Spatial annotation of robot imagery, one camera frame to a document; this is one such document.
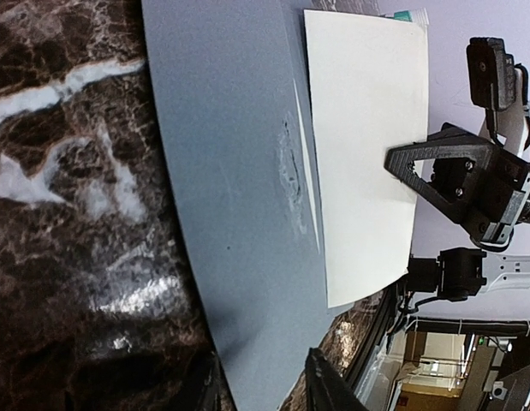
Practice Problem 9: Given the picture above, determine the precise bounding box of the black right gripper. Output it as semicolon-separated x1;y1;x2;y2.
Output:
384;130;530;251

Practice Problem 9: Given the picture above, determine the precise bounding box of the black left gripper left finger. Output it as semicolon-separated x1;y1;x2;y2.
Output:
178;351;221;411

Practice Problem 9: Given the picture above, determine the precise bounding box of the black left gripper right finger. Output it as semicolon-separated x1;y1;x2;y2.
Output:
305;348;367;411

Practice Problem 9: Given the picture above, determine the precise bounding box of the white paper sheet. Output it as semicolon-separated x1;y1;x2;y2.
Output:
304;10;429;307

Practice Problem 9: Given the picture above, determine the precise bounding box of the blue-grey envelope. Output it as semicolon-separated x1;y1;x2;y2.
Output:
142;1;337;410

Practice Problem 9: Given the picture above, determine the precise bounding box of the white letter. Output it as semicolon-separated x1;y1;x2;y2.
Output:
293;80;320;253

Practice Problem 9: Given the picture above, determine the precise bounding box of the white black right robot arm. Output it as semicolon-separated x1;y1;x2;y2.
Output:
384;126;530;317

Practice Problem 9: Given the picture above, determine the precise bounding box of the green white glue stick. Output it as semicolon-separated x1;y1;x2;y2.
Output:
384;9;430;26

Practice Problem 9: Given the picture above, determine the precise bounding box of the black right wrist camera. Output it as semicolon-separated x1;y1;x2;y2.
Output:
466;37;515;111

